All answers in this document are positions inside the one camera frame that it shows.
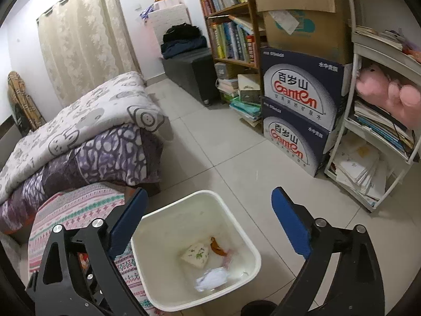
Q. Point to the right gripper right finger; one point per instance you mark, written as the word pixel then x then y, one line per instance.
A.
pixel 341 274

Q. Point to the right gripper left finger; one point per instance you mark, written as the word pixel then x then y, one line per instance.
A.
pixel 59 287

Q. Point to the white tissue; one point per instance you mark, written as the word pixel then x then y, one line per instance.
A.
pixel 212 279

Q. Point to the orange food scrap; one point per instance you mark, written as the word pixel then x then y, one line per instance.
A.
pixel 216 248

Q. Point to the white trash bin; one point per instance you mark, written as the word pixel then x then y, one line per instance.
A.
pixel 165 234

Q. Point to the patterned round tablecloth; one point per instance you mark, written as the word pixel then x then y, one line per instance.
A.
pixel 76 209

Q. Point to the purple patterned blanket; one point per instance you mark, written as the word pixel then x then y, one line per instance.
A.
pixel 124 155

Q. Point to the crumpled clear plastic wrap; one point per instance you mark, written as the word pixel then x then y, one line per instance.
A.
pixel 235 267

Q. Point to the lower Ganten water box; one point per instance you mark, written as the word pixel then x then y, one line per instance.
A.
pixel 305 142

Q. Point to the ganten water box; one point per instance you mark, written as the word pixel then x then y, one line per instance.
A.
pixel 308 85
pixel 305 142

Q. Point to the white metal rack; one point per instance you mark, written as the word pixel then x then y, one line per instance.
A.
pixel 374 151

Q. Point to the pink plush toy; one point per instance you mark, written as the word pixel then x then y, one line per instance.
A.
pixel 401 101

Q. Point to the plaid beige coat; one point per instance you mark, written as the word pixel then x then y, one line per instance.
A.
pixel 27 115

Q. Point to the upper Ganten water box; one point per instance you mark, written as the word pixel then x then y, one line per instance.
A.
pixel 308 85

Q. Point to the black storage bench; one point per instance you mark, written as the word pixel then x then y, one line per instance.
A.
pixel 194 72

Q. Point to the cream lace curtain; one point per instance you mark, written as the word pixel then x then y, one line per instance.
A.
pixel 84 43

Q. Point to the dark clothes pile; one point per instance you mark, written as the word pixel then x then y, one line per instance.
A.
pixel 182 38

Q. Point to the brown cardboard box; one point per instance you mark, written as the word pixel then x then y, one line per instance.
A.
pixel 314 27

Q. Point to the wooden bookshelf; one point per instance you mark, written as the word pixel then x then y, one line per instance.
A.
pixel 236 32

